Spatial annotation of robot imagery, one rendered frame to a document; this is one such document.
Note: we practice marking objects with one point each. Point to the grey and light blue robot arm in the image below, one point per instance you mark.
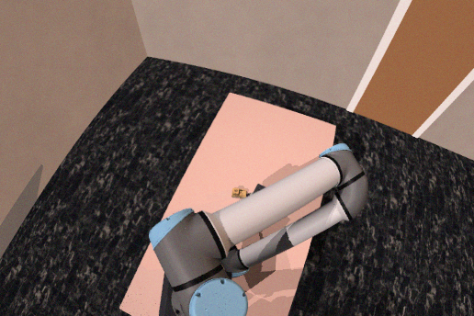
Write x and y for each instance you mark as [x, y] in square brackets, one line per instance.
[192, 247]

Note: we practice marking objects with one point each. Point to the tan open tray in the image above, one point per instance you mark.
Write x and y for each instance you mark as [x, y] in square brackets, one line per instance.
[242, 194]

